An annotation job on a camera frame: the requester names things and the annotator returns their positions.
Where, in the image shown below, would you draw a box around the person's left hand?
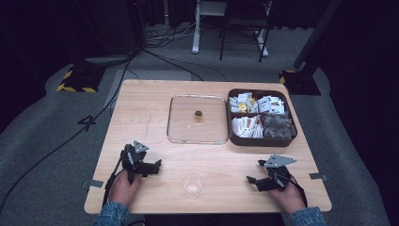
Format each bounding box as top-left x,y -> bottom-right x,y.
107,169 -> 143,207

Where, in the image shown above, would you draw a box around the brown compartment box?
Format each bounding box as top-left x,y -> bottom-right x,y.
226,88 -> 298,148

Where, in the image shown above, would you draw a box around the hand-held gripper black cable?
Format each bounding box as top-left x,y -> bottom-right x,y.
102,150 -> 126,207
288,174 -> 309,209

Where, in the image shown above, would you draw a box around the clear square lid gold knob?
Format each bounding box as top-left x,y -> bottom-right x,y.
166,94 -> 230,146

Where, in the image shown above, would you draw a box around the black metal chair frame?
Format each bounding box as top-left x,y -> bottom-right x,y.
218,0 -> 275,63

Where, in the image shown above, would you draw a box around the pile of white yellow packets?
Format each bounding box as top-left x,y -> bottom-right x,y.
228,91 -> 259,114

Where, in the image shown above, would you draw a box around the pile of white stick packets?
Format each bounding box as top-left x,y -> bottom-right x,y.
231,114 -> 264,139

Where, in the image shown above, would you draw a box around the clear plastic cup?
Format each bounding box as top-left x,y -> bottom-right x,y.
181,169 -> 206,202

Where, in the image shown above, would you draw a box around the pile of white red packets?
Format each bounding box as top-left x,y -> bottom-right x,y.
257,95 -> 286,115

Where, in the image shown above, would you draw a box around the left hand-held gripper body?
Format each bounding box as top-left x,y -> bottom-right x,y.
120,140 -> 151,185

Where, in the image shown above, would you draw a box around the right hand-held gripper black cable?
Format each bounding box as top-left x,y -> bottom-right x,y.
288,174 -> 309,209

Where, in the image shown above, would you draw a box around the black slanted stand post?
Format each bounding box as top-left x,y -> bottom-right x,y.
293,0 -> 343,71

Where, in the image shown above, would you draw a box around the white desk frame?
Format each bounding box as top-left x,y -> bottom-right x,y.
191,0 -> 270,58

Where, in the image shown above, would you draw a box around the pile of grey brown packets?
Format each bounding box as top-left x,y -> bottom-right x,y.
260,112 -> 297,140

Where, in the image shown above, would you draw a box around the long black floor cable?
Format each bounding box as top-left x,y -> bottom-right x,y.
0,51 -> 136,215

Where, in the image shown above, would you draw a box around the left hand-held gripper black cable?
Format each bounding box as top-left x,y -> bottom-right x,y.
102,150 -> 126,207

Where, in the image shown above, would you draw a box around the person's right hand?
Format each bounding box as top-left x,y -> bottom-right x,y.
267,181 -> 307,215

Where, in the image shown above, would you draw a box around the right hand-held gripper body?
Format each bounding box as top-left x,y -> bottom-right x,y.
257,153 -> 297,192

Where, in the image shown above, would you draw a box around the bundle of floor cables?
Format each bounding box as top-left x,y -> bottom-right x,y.
144,16 -> 201,50

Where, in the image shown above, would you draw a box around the black stand base hazard stripes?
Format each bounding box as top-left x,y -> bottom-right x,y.
56,63 -> 106,94
279,68 -> 323,96

